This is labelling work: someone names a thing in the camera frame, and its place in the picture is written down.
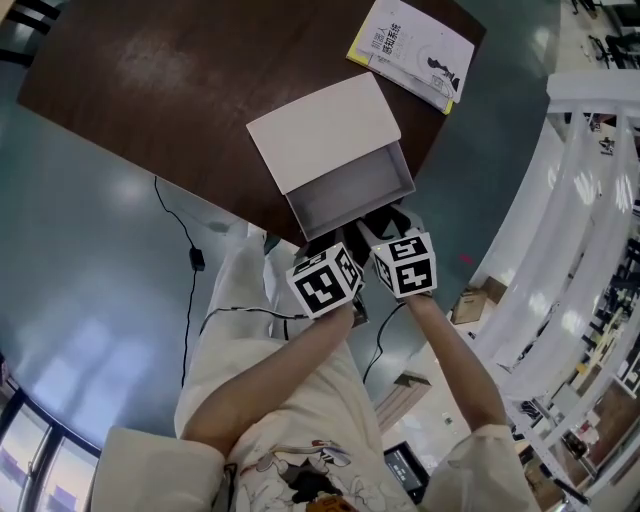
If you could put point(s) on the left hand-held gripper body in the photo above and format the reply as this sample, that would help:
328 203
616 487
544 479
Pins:
320 290

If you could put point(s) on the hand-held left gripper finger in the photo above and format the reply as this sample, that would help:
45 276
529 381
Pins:
315 246
352 242

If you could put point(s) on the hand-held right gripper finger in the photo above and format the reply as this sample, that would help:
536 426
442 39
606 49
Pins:
412 222
369 232

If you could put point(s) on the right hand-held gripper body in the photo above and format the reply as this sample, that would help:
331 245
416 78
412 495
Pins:
410 270

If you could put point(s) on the person's left forearm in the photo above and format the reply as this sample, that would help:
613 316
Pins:
270 380

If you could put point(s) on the person's right forearm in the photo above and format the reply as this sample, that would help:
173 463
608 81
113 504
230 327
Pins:
455 360

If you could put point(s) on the cardboard box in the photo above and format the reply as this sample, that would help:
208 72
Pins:
467 306
495 289

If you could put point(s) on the person's cream trousers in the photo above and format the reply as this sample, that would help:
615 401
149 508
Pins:
235 320

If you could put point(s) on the wooden slat board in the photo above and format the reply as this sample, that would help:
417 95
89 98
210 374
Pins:
400 400

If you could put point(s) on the person's cream printed shirt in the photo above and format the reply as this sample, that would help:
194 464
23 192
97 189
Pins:
325 425

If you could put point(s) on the white metal shelf rack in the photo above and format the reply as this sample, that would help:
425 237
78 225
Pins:
565 225

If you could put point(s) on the white paperback book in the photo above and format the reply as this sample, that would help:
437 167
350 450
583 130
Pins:
415 45

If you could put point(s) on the black screen device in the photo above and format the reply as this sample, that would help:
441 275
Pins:
407 470

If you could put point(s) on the dark wooden table white legs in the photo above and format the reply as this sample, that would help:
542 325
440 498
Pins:
175 90

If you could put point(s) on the black wheeled stand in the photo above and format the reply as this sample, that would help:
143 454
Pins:
615 47

